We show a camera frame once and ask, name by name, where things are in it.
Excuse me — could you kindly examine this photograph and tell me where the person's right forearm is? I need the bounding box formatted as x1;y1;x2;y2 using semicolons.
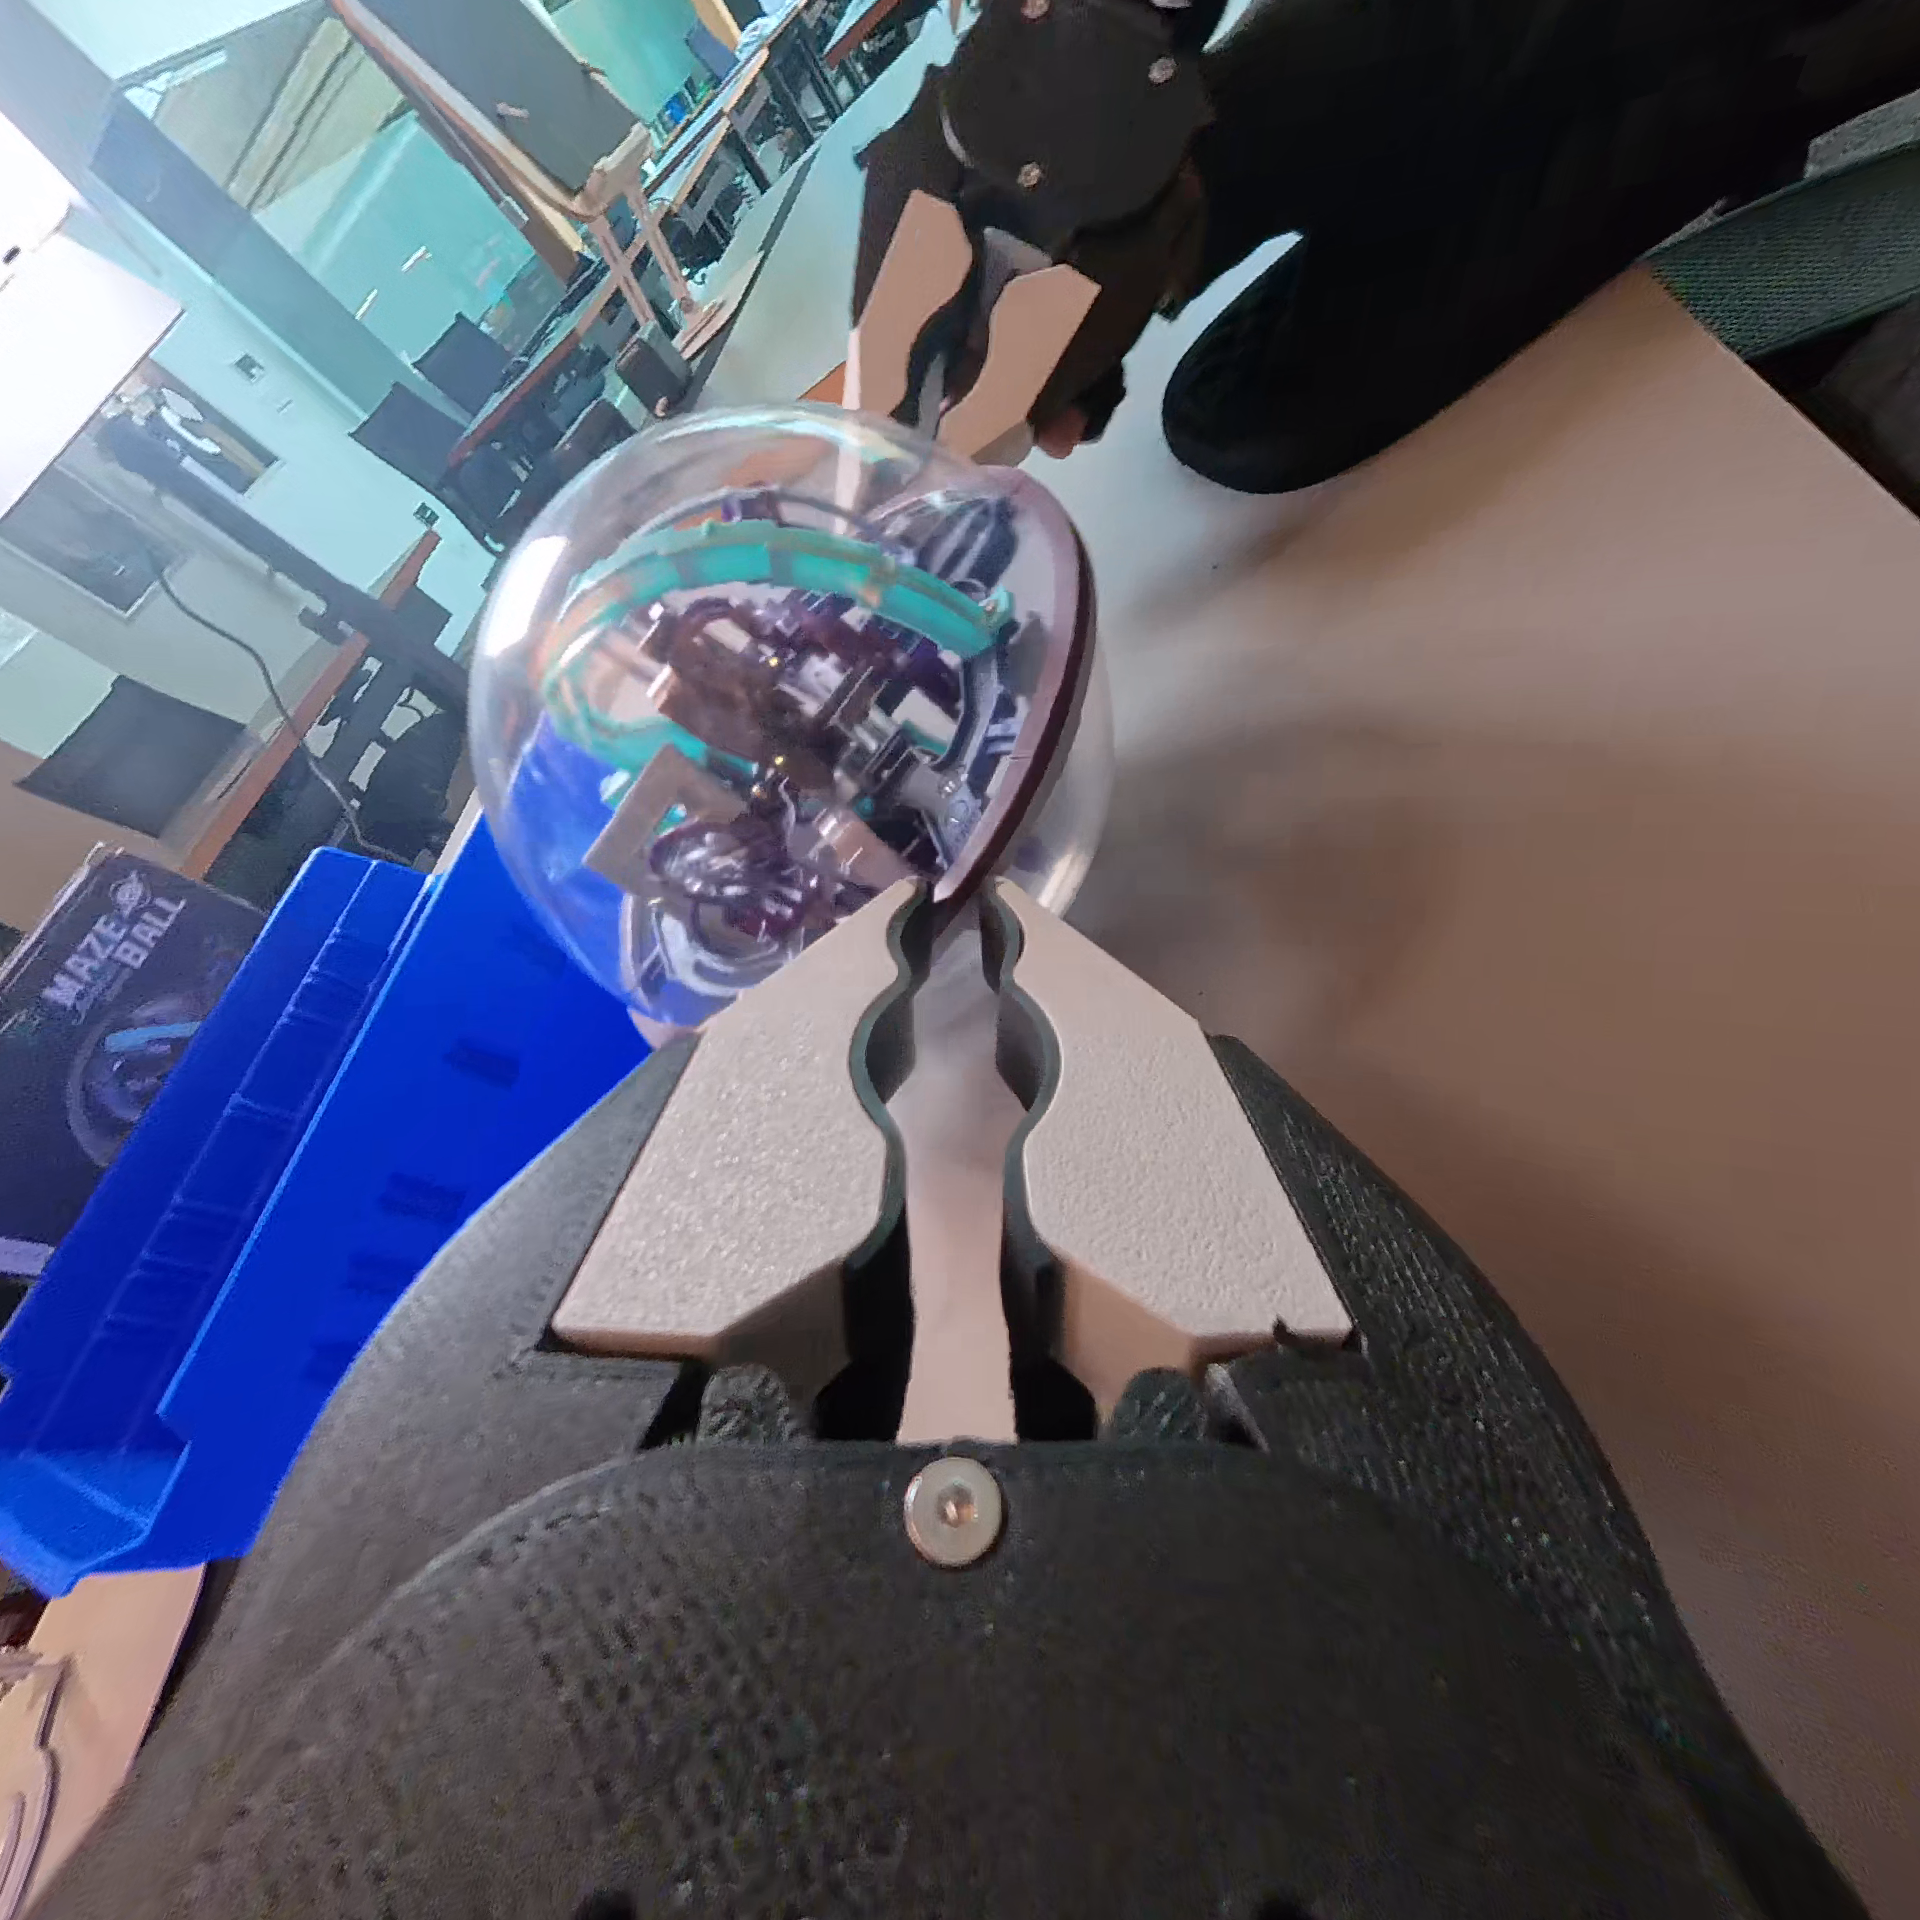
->
1200;0;1920;301

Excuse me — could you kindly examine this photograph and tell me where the dark blue cardboard box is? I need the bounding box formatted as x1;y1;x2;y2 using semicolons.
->
0;848;273;1277

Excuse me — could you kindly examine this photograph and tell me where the blue plastic bin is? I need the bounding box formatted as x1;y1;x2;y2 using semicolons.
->
0;816;650;1599

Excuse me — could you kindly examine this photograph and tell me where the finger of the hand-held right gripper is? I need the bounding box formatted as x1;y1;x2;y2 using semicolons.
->
844;193;982;417
942;274;1106;465

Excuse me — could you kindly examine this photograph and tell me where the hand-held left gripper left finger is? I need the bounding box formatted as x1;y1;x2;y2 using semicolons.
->
548;878;922;1430

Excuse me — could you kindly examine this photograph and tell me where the clear maze ball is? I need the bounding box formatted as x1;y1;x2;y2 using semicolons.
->
470;402;1116;1038

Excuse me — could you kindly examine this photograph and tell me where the black armrest pad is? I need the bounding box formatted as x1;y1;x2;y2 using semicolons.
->
1162;230;1652;495

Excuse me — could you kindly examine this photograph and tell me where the black metal pole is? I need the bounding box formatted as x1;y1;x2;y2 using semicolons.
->
113;433;460;706

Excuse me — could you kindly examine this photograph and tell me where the wooden stand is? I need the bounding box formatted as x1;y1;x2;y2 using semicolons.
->
496;88;753;353

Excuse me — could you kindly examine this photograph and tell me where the pale round board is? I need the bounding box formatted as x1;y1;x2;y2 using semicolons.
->
0;1640;64;1876

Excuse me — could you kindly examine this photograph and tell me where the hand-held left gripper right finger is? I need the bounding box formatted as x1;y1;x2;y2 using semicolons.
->
991;878;1360;1437

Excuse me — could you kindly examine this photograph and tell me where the framed wall picture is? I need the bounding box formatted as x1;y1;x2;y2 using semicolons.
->
89;374;282;495
0;463;170;620

